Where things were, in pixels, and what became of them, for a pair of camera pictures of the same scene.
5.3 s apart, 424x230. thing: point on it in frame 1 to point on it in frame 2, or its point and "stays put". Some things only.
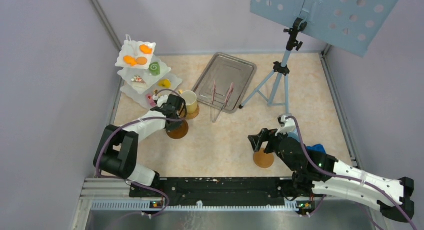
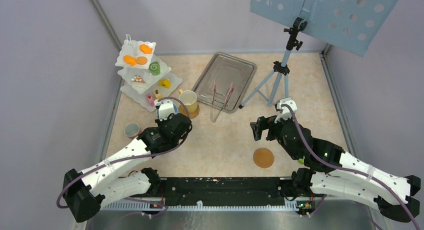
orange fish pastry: x=130 y=59 stays put
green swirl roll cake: x=154 y=68 stays put
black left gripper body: x=176 y=125 to x=161 y=123
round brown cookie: x=142 y=60 stays put
